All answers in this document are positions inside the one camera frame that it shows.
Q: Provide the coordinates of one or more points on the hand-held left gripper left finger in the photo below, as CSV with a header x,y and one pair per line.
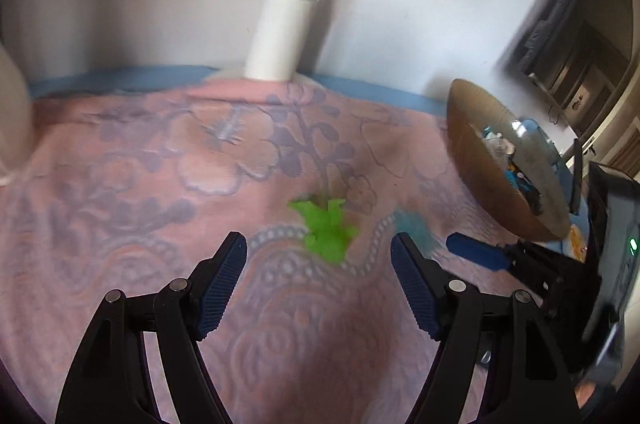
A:
x,y
222,284

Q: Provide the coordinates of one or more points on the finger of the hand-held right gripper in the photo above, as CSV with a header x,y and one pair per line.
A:
x,y
475,250

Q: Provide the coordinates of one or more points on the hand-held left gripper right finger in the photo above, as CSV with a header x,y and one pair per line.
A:
x,y
415,289

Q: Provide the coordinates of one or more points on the amber ribbed glass bowl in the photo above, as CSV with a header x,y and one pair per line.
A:
x,y
480,154

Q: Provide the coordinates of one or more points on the green plastic toy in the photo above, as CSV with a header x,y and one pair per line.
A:
x,y
325,229

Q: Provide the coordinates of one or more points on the teal plastic toy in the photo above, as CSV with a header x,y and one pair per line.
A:
x,y
414,229

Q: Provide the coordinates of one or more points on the blue plastic toy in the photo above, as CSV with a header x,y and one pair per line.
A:
x,y
515,179

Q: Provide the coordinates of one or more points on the pink embossed blanket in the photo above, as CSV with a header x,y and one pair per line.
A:
x,y
150,204

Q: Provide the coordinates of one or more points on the black phone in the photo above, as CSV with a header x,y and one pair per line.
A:
x,y
576,174

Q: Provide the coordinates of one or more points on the white door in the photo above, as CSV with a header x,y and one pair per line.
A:
x,y
610,144

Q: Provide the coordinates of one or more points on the blue sheet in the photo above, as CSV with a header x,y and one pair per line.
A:
x,y
125,79

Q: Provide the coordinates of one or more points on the black wall television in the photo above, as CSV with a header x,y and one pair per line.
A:
x,y
570,69

